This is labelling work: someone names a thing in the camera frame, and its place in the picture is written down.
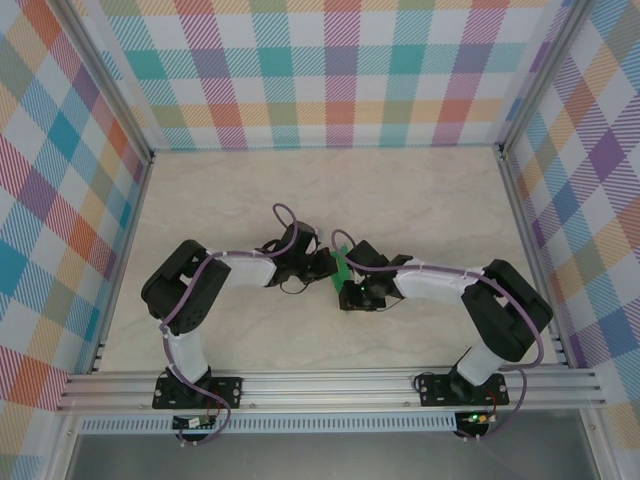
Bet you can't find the green paper sheet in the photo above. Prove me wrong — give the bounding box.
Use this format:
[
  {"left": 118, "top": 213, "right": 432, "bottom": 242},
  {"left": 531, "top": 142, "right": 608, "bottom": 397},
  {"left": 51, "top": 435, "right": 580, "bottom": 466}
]
[{"left": 329, "top": 244, "right": 354, "bottom": 294}]

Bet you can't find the right controller circuit board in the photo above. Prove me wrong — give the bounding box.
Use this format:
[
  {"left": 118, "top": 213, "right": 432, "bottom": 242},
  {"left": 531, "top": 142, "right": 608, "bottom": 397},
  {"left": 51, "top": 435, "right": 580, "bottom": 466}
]
[{"left": 455, "top": 410, "right": 496, "bottom": 426}]

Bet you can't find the controller circuit board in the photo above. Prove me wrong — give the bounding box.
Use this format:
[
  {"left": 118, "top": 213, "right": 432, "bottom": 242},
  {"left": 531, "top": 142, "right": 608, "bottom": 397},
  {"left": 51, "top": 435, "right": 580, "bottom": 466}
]
[
  {"left": 172, "top": 414, "right": 217, "bottom": 430},
  {"left": 455, "top": 410, "right": 496, "bottom": 426}
]

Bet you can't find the grey metal panel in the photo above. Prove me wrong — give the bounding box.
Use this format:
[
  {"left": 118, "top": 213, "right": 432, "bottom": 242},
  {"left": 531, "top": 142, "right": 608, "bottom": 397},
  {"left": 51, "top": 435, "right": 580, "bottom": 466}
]
[{"left": 64, "top": 432, "right": 601, "bottom": 480}]

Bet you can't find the left controller circuit board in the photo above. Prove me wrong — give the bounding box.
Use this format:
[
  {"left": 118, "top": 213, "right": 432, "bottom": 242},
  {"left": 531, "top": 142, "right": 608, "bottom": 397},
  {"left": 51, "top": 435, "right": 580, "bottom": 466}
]
[{"left": 172, "top": 414, "right": 217, "bottom": 430}]

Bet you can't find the aluminium frame rail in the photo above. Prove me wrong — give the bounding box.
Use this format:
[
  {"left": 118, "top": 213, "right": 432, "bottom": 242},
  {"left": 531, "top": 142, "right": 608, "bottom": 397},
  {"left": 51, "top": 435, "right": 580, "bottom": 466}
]
[{"left": 57, "top": 367, "right": 609, "bottom": 414}]

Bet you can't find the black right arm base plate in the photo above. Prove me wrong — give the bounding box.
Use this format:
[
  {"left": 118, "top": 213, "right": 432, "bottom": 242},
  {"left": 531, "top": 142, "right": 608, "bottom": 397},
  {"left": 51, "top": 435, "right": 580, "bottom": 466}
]
[{"left": 418, "top": 374, "right": 510, "bottom": 407}]

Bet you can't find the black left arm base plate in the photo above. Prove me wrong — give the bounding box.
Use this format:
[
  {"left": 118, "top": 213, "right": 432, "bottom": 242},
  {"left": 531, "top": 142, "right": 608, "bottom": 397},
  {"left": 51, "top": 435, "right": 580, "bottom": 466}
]
[{"left": 152, "top": 374, "right": 245, "bottom": 410}]

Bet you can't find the slotted grey cable duct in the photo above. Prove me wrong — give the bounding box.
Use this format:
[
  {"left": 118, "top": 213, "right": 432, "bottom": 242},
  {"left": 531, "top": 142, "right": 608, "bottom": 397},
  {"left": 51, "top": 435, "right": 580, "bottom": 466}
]
[{"left": 79, "top": 412, "right": 459, "bottom": 434}]

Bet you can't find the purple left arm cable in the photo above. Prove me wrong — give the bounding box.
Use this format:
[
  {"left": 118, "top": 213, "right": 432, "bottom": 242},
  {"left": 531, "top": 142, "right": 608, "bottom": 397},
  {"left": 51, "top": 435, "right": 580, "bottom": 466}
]
[{"left": 158, "top": 202, "right": 299, "bottom": 447}]

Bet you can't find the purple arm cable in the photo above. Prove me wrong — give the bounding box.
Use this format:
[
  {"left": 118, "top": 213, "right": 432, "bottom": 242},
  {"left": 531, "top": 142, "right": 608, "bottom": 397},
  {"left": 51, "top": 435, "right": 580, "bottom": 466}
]
[
  {"left": 158, "top": 202, "right": 299, "bottom": 447},
  {"left": 331, "top": 228, "right": 546, "bottom": 444}
]

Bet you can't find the aluminium side rail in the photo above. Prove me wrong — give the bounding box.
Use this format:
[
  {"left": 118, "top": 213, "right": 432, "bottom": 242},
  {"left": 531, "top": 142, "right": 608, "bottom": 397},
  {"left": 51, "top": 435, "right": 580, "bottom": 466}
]
[
  {"left": 497, "top": 147, "right": 572, "bottom": 369},
  {"left": 87, "top": 149, "right": 156, "bottom": 375}
]

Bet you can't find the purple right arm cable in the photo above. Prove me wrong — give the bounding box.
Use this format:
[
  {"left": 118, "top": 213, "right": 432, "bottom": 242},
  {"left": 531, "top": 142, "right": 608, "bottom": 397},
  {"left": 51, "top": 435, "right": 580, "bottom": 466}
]
[{"left": 331, "top": 228, "right": 546, "bottom": 444}]

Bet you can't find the aluminium corner post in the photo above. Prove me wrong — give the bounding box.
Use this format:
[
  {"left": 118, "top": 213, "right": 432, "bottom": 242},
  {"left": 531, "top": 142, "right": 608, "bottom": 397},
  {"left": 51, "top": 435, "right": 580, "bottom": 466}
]
[
  {"left": 53, "top": 0, "right": 156, "bottom": 164},
  {"left": 494, "top": 0, "right": 599, "bottom": 161}
]

